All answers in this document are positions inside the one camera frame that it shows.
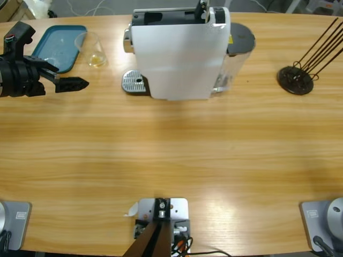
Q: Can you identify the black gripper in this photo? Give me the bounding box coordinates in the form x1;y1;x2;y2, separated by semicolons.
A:
0;55;90;99

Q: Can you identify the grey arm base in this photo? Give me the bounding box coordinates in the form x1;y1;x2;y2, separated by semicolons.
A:
299;197;343;253
0;200;33;251

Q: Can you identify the white capsule coffee machine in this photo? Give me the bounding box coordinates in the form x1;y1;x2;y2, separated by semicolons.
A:
122;0;232;102

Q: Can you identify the clear glass cup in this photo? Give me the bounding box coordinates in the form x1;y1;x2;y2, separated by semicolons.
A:
74;31;108;69

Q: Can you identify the teal plastic tray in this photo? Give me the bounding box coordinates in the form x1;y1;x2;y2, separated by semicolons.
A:
30;25;88;74

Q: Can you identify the brown cardboard box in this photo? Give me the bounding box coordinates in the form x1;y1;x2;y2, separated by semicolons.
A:
0;0;25;22

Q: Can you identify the white tape tag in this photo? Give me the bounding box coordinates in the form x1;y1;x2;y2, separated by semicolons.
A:
123;202;139;217

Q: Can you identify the black connector box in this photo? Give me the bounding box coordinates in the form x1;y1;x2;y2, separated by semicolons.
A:
173;218;191;238

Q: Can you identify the white plastic stool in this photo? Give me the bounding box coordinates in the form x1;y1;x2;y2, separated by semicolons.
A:
284;0;343;14

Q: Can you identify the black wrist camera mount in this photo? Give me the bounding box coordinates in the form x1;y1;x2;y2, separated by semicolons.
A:
4;21;36;57

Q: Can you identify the white floor cable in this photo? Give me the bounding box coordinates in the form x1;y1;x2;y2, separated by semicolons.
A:
65;0;133;17

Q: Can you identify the black post bracket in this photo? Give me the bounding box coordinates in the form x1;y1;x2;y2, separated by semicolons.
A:
152;197;172;222

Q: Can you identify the white metal mount plate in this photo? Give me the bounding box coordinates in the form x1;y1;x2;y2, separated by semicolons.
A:
137;197;190;254

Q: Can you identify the black base cable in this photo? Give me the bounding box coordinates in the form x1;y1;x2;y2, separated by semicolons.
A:
312;235;337;257
0;229;12;251

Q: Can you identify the dark brown post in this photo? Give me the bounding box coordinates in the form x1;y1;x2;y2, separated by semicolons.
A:
122;221;172;257

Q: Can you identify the black and orange cable bundle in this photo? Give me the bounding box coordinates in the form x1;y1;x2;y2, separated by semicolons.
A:
170;235;194;257

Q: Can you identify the black wire capsule holder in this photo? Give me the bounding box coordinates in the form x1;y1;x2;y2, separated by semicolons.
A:
277;17;343;96

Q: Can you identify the thin black cable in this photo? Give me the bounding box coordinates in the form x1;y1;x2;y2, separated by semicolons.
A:
187;250;233;257

